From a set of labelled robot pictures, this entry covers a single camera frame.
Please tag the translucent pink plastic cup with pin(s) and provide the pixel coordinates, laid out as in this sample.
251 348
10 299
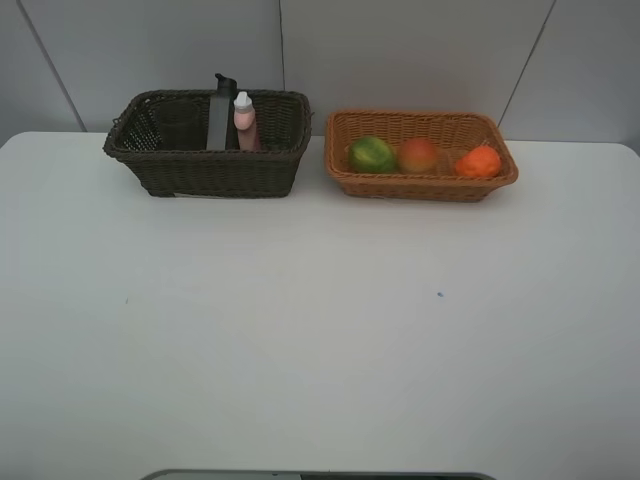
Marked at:
179 125

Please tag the pink bottle white cap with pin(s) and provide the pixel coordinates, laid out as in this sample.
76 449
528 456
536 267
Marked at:
246 123

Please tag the green lime fruit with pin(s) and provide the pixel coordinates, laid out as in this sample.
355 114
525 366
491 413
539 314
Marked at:
372 155

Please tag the dark green pump bottle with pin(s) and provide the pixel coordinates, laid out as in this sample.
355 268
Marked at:
221 134

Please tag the red yellow peach fruit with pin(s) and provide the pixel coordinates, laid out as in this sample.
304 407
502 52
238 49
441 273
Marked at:
417 156

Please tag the orange wicker basket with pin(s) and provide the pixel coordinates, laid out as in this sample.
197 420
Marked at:
454 134

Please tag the orange tangerine fruit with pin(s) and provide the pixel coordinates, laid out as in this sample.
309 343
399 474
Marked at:
481 162

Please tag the dark brown wicker basket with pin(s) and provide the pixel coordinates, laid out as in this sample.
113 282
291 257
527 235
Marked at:
284 128

